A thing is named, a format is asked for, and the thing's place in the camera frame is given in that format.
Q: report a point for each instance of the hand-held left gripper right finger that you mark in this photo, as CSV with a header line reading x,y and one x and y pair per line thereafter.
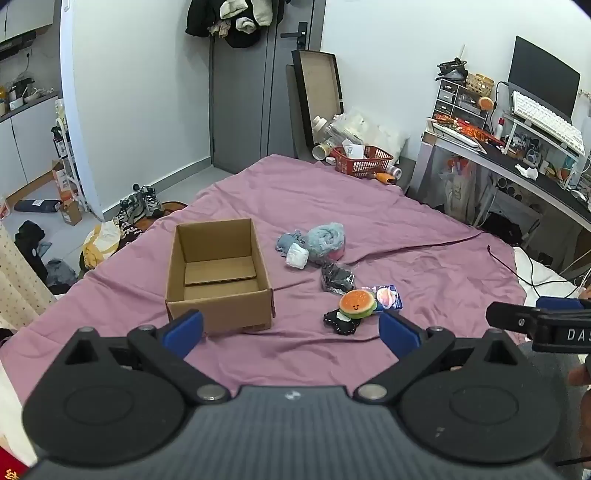
x,y
397,333

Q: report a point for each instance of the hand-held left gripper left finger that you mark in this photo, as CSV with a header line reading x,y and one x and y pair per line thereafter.
x,y
184,330

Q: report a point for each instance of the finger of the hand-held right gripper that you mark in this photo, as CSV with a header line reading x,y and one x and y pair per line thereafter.
x,y
510,316
559,303

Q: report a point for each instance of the blue and pink packet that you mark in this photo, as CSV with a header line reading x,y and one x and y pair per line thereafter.
x,y
388,297

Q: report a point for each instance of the orange burger plush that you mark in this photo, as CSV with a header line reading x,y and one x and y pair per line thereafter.
x,y
356,303

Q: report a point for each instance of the black bone-shaped plush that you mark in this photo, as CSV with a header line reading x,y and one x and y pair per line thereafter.
x,y
341,324

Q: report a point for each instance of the fluffy light blue plush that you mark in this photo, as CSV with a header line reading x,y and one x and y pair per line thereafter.
x,y
325,237

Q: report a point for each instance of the white cloth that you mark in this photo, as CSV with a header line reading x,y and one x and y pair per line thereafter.
x,y
297,256

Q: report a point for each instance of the blue-grey knitted toy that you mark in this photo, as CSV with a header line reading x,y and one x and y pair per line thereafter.
x,y
288,240

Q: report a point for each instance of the person's right hand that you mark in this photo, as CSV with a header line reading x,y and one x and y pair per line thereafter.
x,y
582,373

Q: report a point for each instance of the white bedding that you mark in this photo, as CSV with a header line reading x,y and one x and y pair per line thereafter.
x,y
542,272

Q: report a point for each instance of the person's grey clothed leg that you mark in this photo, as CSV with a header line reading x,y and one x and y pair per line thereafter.
x,y
551,397

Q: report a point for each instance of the dark patterned cloth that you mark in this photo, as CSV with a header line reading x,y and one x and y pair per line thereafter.
x,y
130,233

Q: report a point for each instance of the yellow and white bag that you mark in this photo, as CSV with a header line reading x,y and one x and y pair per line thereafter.
x,y
99,242

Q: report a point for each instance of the orange floor mat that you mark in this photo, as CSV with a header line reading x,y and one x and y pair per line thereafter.
x,y
173,206

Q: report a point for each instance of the white paper bag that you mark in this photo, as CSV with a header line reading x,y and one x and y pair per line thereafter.
x,y
458,189

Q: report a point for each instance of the grey cloth on floor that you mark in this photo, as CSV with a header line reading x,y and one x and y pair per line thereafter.
x,y
60,272

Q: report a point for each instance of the pink bed sheet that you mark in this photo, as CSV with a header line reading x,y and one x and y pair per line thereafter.
x,y
323,207

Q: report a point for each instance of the white monitor riser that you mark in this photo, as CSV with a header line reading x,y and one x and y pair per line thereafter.
x,y
572,152

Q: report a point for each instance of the small brown cardboard box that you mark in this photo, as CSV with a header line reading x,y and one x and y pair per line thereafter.
x,y
71,212

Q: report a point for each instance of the polka-dot cream cloth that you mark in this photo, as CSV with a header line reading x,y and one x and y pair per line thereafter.
x,y
21,281

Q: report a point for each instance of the red plastic basket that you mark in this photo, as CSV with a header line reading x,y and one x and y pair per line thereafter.
x,y
364,164

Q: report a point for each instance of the black clothes on floor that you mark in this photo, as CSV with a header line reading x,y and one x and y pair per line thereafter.
x,y
30,244

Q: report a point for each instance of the white keyboard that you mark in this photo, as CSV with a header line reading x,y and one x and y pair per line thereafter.
x,y
545,117

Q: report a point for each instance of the red patterned papers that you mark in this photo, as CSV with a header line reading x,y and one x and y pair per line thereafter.
x,y
466,129

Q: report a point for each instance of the dark blue packet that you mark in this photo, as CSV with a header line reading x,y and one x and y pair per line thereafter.
x,y
37,205

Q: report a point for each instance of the orange and white carton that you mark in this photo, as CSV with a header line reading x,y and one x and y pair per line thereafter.
x,y
60,177

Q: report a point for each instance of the pile of white plastic bags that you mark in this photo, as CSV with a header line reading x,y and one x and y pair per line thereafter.
x,y
378,131

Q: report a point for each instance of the white rack with bottles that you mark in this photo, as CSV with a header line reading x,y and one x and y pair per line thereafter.
x,y
69,152

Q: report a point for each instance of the clear bottle with white cap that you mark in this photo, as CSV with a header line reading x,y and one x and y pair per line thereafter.
x,y
328,131

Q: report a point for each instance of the red and white package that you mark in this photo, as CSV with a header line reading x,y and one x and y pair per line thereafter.
x,y
3,208

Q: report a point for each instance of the red cloth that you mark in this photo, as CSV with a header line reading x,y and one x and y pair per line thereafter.
x,y
11,464

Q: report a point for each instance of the grey drawer organizer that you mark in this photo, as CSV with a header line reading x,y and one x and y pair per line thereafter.
x,y
455,104

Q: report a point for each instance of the black monitor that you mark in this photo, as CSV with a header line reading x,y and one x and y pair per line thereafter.
x,y
542,74

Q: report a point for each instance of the wicker basket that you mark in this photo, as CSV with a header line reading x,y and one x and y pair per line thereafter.
x,y
480,83

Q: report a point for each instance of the grey door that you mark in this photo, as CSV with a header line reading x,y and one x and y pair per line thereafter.
x,y
244,101

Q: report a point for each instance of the white kitchen cabinet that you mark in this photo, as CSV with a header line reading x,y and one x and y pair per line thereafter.
x,y
27,143

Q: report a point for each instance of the black clutter on organizer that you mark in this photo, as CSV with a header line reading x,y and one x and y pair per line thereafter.
x,y
452,68

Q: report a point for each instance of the clothes hanging on door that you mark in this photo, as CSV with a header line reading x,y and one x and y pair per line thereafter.
x,y
231,23

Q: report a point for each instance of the black frame with brown backing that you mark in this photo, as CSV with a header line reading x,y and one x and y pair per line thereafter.
x,y
318,87

